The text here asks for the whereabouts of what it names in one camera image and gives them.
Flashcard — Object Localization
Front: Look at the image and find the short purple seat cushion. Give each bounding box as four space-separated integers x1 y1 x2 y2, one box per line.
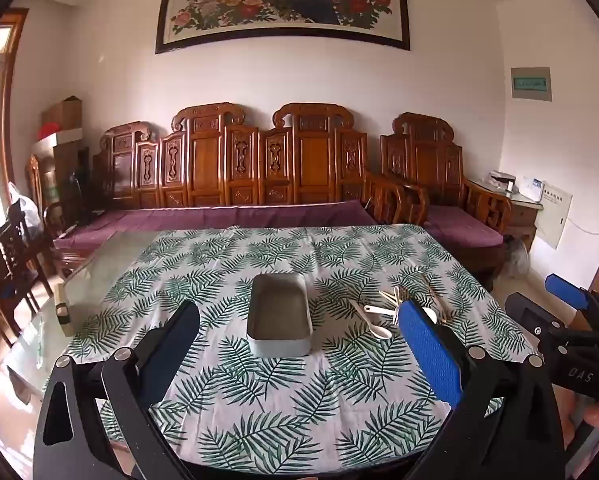
423 207 506 250

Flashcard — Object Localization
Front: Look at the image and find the wall electrical panel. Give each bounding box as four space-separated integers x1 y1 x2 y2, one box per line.
510 66 551 103

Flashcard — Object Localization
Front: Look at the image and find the leaf print tablecloth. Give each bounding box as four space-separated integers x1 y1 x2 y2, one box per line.
64 224 537 467

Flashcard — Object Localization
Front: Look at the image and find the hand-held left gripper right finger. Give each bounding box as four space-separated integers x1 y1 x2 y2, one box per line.
398 300 565 480

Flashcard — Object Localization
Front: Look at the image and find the dark cabinet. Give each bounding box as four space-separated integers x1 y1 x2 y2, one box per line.
54 146 96 227

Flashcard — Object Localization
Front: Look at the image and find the wooden door frame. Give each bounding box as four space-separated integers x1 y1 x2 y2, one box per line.
0 7 31 211

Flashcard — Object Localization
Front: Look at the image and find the large white box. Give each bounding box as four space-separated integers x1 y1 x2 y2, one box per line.
32 129 83 163

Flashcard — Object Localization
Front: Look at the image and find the white cable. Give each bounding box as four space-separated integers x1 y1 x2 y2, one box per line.
567 214 599 235

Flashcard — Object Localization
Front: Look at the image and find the brown cardboard box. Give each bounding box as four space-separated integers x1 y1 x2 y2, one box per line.
42 96 83 132

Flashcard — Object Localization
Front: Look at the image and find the white plastic bag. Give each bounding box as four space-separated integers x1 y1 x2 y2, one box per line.
6 182 43 242

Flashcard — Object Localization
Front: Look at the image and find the grey plastic bag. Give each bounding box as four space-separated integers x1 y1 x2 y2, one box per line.
502 236 531 280

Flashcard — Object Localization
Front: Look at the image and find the wooden side table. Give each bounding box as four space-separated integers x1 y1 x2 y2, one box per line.
502 180 544 255

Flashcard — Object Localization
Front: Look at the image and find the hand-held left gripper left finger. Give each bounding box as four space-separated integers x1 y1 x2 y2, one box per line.
32 301 201 480

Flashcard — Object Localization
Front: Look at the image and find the framed floral painting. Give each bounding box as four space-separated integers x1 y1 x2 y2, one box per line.
155 0 411 55

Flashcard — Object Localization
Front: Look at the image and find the grey rectangular container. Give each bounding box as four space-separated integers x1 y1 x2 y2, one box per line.
246 273 314 358

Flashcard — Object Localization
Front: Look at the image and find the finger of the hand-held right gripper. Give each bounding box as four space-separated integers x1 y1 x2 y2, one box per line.
546 274 599 331
505 291 575 356

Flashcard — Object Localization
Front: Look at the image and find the long carved wooden sofa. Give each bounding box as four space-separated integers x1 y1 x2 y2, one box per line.
54 102 430 281

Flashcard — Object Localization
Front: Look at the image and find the white chart board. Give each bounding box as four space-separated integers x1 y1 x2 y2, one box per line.
534 182 573 250

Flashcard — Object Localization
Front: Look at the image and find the carved wooden armchair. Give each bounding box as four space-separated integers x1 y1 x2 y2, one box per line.
379 112 513 288

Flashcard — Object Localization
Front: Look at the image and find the dark wooden chair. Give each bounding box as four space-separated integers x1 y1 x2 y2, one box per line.
0 200 56 343

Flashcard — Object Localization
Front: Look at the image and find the long purple seat cushion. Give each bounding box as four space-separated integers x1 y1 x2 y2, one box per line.
54 199 380 252

